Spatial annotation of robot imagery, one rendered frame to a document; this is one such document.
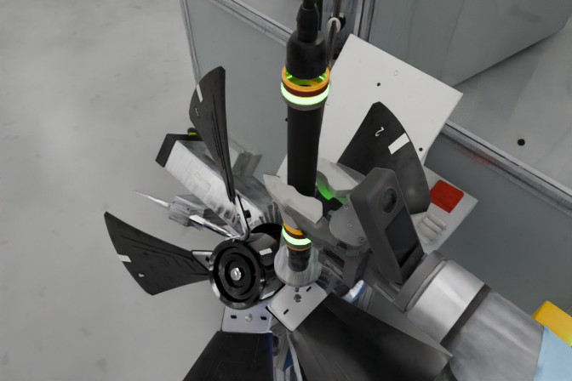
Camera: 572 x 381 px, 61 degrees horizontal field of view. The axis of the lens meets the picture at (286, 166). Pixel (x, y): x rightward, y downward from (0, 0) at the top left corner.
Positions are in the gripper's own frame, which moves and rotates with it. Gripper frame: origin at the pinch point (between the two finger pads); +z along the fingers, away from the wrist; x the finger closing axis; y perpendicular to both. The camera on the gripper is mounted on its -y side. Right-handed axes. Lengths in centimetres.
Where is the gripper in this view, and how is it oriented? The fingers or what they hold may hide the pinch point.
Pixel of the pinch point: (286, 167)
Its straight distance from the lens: 57.1
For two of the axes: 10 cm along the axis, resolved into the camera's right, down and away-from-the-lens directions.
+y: -0.1, 6.3, 7.8
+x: 6.9, -5.6, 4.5
